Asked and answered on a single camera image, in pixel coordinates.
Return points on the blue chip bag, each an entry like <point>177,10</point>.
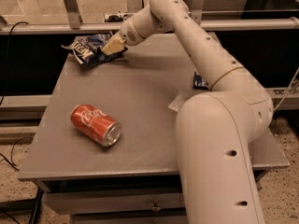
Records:
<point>88,50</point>

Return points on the grey metal railing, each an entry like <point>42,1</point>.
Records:
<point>90,16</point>

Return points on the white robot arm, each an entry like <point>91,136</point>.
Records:
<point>214,128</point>

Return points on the small dark blue snack packet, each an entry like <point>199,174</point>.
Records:
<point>199,83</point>

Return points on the red coca-cola can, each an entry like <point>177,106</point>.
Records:
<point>93,122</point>

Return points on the grey table drawer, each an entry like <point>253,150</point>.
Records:
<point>115,199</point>

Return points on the metal drawer knob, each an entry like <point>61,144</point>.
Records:
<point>156,208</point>

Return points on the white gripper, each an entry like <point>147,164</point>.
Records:
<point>130,33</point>

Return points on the black table leg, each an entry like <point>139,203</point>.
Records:
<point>36,207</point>

